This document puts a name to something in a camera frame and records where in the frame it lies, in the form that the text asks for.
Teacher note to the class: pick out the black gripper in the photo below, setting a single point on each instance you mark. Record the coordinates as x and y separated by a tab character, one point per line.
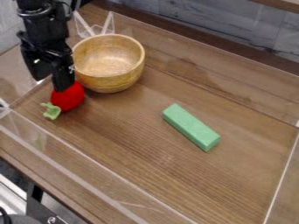
44	46

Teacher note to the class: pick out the red plush fruit green stem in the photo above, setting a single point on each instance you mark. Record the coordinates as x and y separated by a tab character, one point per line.
63	101

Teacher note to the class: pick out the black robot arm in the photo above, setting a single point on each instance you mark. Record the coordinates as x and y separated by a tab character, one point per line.
40	5

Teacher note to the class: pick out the wooden bowl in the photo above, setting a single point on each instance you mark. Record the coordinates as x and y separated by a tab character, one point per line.
108	62

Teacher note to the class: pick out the green rectangular block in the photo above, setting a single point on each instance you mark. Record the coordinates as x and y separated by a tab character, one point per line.
200	134

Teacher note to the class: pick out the clear acrylic tray enclosure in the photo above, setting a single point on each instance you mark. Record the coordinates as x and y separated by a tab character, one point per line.
115	163

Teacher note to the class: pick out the black table leg bracket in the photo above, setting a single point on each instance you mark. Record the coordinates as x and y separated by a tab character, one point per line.
46	209

